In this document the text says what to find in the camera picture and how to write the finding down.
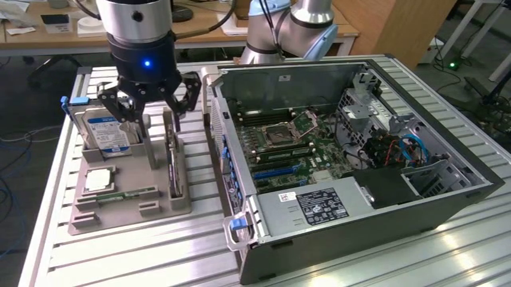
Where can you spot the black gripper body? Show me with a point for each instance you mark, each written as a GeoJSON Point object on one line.
{"type": "Point", "coordinates": [143, 65]}

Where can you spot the graphics card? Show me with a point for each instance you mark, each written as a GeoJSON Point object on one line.
{"type": "Point", "coordinates": [175, 173]}

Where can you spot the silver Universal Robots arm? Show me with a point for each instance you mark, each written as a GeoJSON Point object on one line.
{"type": "Point", "coordinates": [135, 21]}

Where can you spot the blue disk caddy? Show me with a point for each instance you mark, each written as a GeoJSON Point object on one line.
{"type": "Point", "coordinates": [77, 101]}

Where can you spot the hard disk blue label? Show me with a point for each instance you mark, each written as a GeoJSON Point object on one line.
{"type": "Point", "coordinates": [101, 134]}

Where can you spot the white round part on box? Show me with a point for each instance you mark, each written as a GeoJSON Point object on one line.
{"type": "Point", "coordinates": [89, 27]}

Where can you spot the black round lamp base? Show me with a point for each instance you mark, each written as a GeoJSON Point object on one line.
{"type": "Point", "coordinates": [184, 13]}

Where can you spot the black office chair base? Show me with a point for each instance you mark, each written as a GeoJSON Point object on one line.
{"type": "Point", "coordinates": [52, 64]}

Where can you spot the white paper stack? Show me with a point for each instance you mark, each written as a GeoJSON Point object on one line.
{"type": "Point", "coordinates": [235, 28]}

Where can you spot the grey parts rack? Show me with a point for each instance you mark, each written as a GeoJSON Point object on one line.
{"type": "Point", "coordinates": [131, 176]}

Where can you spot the silver CPU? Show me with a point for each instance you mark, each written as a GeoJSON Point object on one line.
{"type": "Point", "coordinates": [97, 179]}

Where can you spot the white box black lid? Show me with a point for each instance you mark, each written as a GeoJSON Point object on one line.
{"type": "Point", "coordinates": [56, 22]}

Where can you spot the wooden desk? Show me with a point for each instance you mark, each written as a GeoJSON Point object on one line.
{"type": "Point", "coordinates": [40, 40]}

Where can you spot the open socket cover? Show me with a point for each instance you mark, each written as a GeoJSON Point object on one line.
{"type": "Point", "coordinates": [306, 122]}

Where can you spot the green RAM stick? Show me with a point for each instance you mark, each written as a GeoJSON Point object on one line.
{"type": "Point", "coordinates": [119, 195]}

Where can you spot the RAM stick with label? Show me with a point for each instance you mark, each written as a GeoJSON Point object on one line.
{"type": "Point", "coordinates": [283, 154]}

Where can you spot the white paper slip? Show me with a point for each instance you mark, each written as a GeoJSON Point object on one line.
{"type": "Point", "coordinates": [20, 30]}

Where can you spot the blue expansion slot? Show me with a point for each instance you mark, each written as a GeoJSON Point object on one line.
{"type": "Point", "coordinates": [275, 173]}

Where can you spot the green motherboard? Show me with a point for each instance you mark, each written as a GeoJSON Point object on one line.
{"type": "Point", "coordinates": [319, 143]}

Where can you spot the metal drive cage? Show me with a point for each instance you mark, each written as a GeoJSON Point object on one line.
{"type": "Point", "coordinates": [359, 113]}

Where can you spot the grey power supply unit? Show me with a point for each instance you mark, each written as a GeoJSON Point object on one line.
{"type": "Point", "coordinates": [279, 215]}

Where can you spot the wooden cabinet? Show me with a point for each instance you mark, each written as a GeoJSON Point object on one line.
{"type": "Point", "coordinates": [399, 27]}

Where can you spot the green lit power strip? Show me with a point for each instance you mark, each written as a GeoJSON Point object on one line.
{"type": "Point", "coordinates": [452, 64]}

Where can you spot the black open PC case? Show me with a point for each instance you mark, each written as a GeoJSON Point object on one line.
{"type": "Point", "coordinates": [359, 248]}

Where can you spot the metal disk bay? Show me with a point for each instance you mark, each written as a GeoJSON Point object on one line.
{"type": "Point", "coordinates": [435, 179]}

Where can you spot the black floor stand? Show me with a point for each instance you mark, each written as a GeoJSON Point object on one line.
{"type": "Point", "coordinates": [476, 86]}

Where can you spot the white table frame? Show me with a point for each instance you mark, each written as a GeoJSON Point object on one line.
{"type": "Point", "coordinates": [475, 27]}

